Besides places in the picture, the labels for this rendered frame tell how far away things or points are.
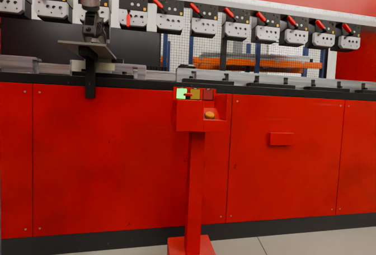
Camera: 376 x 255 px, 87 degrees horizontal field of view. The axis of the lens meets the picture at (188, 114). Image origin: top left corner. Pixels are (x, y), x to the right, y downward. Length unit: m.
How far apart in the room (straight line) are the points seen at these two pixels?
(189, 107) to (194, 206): 0.42
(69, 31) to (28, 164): 1.05
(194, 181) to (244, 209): 0.50
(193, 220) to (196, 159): 0.26
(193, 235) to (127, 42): 1.41
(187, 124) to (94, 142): 0.51
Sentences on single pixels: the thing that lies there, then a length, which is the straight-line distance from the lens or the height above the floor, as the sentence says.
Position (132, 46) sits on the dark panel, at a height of 1.20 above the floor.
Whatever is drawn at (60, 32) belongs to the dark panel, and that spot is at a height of 1.26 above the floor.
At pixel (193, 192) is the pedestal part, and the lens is 0.89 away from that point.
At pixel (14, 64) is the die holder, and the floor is 0.93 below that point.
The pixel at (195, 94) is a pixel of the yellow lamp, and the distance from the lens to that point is 0.91.
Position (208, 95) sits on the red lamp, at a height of 0.81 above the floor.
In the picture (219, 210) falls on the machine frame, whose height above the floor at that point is 0.18.
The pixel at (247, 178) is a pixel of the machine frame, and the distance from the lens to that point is 1.22.
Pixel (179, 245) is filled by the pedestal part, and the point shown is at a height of 0.12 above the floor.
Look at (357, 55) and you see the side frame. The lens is 2.47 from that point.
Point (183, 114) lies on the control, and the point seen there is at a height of 0.73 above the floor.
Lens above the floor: 0.77
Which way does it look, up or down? 3 degrees down
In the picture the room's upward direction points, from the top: 2 degrees clockwise
